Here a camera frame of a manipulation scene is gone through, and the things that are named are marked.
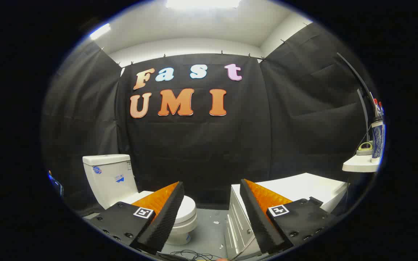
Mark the white cabinet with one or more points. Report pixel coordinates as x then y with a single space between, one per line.
303 185

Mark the yellow green soap holder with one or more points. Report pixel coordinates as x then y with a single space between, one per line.
365 149

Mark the white toilet lid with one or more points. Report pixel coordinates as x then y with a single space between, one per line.
188 210

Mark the white wall shelf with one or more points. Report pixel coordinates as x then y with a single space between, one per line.
359 165

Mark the red toothbrushes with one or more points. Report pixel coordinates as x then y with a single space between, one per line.
377 107

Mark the blue patterned cup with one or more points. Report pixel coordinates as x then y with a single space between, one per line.
377 139

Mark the black backdrop cloth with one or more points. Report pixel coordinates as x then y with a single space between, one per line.
201 145

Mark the black curved mirror frame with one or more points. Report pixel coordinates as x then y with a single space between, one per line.
356 74

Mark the white toilet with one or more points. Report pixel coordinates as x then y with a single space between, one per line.
111 177

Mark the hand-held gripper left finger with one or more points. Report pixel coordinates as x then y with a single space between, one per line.
165 214

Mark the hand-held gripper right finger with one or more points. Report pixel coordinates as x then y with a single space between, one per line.
258 217

